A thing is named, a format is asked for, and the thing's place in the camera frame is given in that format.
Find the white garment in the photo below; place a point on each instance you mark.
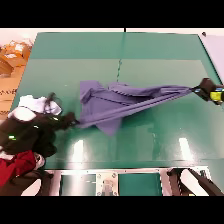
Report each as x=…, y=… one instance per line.
x=33, y=104

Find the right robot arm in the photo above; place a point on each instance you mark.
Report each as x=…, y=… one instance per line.
x=213, y=187

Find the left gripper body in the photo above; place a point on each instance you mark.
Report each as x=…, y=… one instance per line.
x=69, y=120

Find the red garment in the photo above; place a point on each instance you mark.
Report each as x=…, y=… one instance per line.
x=16, y=166

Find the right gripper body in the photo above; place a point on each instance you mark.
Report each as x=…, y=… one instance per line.
x=206, y=87

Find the cardboard box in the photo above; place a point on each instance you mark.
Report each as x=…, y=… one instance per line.
x=15, y=53
x=8, y=86

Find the purple shirt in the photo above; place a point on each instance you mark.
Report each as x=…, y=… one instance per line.
x=100, y=107

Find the silver frame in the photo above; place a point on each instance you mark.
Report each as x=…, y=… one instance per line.
x=107, y=182

